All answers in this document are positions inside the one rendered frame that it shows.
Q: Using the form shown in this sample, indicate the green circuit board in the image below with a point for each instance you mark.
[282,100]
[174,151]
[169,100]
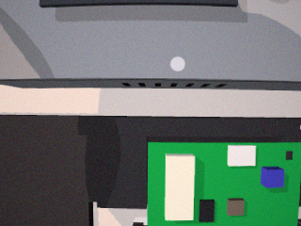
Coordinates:
[223,183]

